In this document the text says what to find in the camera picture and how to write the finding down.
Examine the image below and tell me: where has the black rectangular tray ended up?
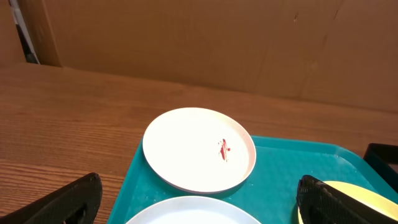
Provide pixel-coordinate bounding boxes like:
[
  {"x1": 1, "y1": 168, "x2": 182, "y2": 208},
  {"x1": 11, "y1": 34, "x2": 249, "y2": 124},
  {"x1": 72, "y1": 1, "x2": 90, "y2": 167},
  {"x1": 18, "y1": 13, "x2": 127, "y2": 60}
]
[{"x1": 363, "y1": 143, "x2": 398, "y2": 192}]

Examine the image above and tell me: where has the white plate with red stain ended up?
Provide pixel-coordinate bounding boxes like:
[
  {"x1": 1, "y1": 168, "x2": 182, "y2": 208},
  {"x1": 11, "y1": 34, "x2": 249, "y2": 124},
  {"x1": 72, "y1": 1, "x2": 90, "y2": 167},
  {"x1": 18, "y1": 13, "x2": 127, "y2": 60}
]
[{"x1": 142, "y1": 108, "x2": 257, "y2": 194}]

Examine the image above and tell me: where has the teal plastic tray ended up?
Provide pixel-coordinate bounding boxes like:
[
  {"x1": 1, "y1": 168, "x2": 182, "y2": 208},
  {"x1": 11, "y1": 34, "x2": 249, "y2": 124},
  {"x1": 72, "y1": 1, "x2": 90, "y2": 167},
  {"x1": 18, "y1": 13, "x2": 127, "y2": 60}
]
[{"x1": 108, "y1": 136, "x2": 397, "y2": 223}]

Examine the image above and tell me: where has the brown cardboard backdrop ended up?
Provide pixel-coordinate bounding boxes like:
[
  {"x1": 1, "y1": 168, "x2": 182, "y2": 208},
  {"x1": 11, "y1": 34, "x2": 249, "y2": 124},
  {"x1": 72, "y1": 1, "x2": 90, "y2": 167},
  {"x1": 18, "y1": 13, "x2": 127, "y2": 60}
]
[{"x1": 1, "y1": 0, "x2": 397, "y2": 112}]

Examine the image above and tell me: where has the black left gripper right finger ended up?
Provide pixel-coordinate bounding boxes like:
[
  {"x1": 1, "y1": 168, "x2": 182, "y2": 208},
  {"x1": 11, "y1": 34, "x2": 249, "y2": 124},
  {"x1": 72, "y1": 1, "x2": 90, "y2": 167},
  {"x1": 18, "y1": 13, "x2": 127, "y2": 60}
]
[{"x1": 296, "y1": 174, "x2": 398, "y2": 224}]

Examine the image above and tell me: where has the light blue plate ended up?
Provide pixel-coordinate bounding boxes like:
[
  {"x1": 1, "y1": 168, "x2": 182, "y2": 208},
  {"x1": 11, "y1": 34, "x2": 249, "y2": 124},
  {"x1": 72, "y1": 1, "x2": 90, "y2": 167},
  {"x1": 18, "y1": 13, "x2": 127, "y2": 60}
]
[{"x1": 127, "y1": 196, "x2": 259, "y2": 224}]

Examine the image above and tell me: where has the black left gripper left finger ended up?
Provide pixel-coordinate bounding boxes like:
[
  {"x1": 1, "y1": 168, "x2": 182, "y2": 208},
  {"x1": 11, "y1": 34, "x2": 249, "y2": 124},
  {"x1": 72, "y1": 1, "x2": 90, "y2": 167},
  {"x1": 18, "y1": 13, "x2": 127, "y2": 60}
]
[{"x1": 1, "y1": 172, "x2": 103, "y2": 224}]

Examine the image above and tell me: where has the yellow plate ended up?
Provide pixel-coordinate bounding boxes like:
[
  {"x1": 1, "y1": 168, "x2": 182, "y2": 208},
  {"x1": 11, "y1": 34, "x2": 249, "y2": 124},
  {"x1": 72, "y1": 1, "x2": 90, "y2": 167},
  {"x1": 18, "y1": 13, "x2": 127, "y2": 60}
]
[{"x1": 297, "y1": 180, "x2": 398, "y2": 224}]

